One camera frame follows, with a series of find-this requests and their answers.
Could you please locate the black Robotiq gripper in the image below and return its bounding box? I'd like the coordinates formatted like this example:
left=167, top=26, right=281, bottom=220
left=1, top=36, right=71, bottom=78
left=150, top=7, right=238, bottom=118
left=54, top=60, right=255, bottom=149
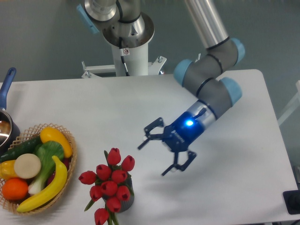
left=137, top=111, right=208, bottom=177

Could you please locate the red tulip bouquet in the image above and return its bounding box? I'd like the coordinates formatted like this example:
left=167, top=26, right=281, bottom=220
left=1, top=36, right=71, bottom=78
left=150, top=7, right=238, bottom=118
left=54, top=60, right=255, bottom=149
left=78, top=148, right=135, bottom=225

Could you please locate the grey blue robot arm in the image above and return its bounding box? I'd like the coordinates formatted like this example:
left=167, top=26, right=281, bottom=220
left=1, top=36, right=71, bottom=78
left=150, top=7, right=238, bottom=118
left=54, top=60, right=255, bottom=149
left=76, top=0, right=245, bottom=171

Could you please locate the dark grey ribbed vase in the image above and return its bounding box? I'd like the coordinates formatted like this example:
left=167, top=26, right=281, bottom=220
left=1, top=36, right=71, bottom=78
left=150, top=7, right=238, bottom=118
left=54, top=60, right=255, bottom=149
left=100, top=177, right=135, bottom=213

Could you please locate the red fruit in basket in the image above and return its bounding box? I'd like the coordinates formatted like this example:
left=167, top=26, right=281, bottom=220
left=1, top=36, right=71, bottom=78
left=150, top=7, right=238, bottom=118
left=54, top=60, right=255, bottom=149
left=46, top=158, right=69, bottom=185

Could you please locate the yellow banana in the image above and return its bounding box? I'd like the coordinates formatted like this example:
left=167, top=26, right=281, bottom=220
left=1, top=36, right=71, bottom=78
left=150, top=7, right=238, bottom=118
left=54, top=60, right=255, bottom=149
left=16, top=156, right=68, bottom=213

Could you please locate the green bok choy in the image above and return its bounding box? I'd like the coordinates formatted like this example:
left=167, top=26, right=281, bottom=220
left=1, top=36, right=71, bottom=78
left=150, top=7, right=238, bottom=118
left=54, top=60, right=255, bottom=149
left=28, top=141, right=64, bottom=195

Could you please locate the black device at edge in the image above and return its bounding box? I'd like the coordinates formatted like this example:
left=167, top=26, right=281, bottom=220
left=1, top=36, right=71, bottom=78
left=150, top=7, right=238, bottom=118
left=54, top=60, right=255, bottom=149
left=283, top=190, right=300, bottom=215

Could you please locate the green cucumber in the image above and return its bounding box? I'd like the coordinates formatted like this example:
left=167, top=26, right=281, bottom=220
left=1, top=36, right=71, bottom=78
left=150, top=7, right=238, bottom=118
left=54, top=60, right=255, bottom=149
left=0, top=136, right=42, bottom=163

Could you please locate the beige round disc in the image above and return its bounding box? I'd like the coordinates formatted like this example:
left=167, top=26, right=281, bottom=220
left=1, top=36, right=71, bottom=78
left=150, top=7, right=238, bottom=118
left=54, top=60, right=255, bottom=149
left=14, top=153, right=41, bottom=179

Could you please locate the orange fruit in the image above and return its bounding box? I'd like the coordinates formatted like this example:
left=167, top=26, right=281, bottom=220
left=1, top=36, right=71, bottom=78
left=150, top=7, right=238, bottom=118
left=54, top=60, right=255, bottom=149
left=2, top=178, right=28, bottom=200

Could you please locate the yellow bell pepper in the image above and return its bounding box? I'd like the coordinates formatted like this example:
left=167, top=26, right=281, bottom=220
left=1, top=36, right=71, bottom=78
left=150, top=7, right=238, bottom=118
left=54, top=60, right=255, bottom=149
left=0, top=160, right=19, bottom=180

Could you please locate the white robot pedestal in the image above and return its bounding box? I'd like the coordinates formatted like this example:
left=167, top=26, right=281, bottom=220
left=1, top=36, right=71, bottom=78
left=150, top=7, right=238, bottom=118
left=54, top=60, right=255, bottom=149
left=81, top=11, right=167, bottom=79

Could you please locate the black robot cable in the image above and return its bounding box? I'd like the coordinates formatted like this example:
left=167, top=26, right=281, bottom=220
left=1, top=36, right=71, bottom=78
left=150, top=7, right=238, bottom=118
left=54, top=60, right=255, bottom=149
left=118, top=37, right=131, bottom=77

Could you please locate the white frame at right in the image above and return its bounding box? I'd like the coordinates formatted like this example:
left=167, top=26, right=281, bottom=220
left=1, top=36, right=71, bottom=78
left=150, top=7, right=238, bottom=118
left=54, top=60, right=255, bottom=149
left=277, top=80, right=300, bottom=126

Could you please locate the blue handled saucepan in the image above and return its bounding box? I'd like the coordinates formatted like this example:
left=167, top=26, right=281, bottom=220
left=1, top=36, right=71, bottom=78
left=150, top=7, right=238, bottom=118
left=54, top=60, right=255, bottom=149
left=0, top=67, right=20, bottom=155

